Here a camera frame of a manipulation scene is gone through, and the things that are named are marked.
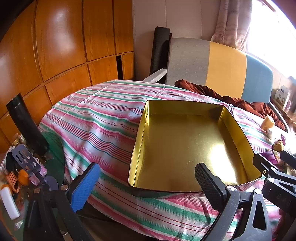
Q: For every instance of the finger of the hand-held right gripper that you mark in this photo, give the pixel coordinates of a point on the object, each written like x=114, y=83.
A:
x=289, y=158
x=263, y=163

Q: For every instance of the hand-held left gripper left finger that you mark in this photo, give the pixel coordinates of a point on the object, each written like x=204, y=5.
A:
x=84, y=187

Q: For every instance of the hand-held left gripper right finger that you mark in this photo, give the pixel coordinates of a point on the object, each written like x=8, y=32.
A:
x=208, y=183

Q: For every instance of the purple snack packet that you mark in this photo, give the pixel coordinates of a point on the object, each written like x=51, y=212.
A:
x=270, y=157

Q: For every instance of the gold square tin box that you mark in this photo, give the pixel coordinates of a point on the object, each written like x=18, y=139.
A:
x=185, y=150

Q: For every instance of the brown yellow small lump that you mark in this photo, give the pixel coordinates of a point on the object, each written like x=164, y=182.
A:
x=278, y=145

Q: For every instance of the small white wrapped item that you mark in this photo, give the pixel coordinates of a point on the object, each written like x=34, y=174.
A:
x=269, y=134

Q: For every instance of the yellow soap block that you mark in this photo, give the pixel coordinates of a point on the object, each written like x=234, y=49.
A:
x=268, y=122

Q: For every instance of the white cardboard box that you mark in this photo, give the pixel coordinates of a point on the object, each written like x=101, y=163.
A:
x=282, y=95

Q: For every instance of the rust brown crumpled cloth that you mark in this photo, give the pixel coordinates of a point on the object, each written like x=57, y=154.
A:
x=242, y=103

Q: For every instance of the pink green striped tablecloth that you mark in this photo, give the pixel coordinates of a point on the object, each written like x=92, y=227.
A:
x=97, y=120

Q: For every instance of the grey slotted spatula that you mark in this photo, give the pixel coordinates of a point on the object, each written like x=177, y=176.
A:
x=23, y=157

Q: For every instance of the orange hair clip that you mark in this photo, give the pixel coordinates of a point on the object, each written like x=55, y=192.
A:
x=16, y=182

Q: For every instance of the glass jar gold lid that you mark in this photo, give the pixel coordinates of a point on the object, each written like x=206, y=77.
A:
x=17, y=140

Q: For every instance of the black cylinder tube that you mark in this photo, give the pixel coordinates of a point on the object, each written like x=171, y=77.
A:
x=25, y=125

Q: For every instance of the grey yellow blue sofa chair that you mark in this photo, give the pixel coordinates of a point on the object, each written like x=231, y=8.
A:
x=226, y=64

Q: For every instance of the bright window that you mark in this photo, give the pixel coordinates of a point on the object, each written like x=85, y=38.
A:
x=272, y=46

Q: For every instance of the white foam piece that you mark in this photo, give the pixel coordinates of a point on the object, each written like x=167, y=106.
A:
x=156, y=75

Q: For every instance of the black rolled mat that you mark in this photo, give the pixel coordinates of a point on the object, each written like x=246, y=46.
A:
x=159, y=51

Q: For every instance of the beige patterned curtain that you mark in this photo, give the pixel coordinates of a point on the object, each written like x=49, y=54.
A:
x=231, y=23

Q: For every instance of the orange wooden cabinet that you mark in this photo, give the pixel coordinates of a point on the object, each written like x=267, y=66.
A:
x=64, y=41

